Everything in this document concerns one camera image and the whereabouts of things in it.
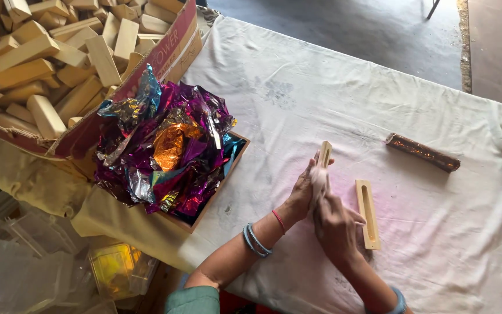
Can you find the person's left hand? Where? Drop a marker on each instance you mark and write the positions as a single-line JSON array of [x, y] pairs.
[[302, 187]]

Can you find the person's right hand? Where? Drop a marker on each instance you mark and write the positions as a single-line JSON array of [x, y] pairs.
[[336, 229]]

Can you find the person's right fingers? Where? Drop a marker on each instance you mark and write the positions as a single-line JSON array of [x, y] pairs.
[[342, 213]]

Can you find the person's left fingers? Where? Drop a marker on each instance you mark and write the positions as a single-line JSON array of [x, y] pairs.
[[316, 163]]

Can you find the slotted wooden block half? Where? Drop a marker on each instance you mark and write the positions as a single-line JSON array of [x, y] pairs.
[[367, 213], [324, 153]]

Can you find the white table cloth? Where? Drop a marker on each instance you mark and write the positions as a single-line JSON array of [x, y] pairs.
[[320, 152]]

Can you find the blue bangles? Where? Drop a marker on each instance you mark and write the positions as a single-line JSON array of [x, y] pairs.
[[256, 240]]

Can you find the foil wrapped stick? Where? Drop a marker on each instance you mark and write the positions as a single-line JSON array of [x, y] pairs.
[[422, 152]]

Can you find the wooden tray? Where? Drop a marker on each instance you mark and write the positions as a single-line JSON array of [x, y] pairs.
[[216, 192]]

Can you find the blue bangle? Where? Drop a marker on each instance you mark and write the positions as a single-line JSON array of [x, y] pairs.
[[398, 302]]

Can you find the pile of coloured foil sheets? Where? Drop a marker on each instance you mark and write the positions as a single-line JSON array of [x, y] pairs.
[[168, 144]]

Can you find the teal sleeve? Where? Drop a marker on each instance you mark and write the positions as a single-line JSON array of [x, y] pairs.
[[193, 301]]

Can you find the cardboard box of wooden blocks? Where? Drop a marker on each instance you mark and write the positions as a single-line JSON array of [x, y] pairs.
[[55, 65]]

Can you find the heap of clear plastic boxes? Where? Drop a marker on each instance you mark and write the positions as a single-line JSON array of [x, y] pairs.
[[46, 261]]

